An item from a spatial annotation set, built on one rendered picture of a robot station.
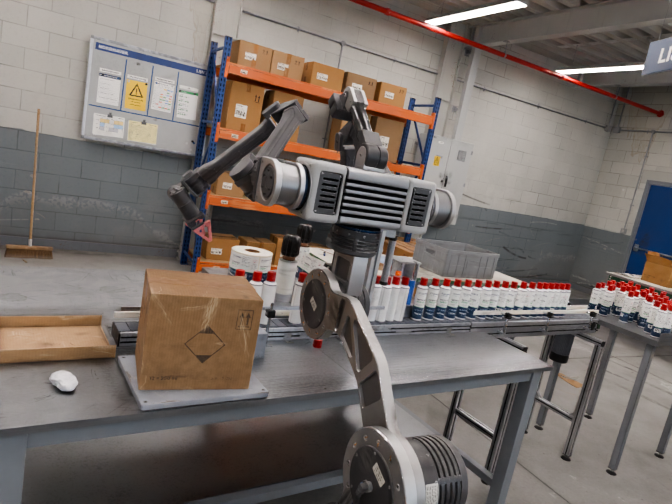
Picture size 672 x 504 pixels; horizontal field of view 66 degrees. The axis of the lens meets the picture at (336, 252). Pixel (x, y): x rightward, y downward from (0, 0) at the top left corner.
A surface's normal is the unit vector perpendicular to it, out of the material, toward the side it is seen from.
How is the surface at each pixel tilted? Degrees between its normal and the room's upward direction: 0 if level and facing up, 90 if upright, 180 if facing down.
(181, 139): 90
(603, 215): 90
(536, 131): 90
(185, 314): 90
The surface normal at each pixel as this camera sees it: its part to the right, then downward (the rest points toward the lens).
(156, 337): 0.38, 0.24
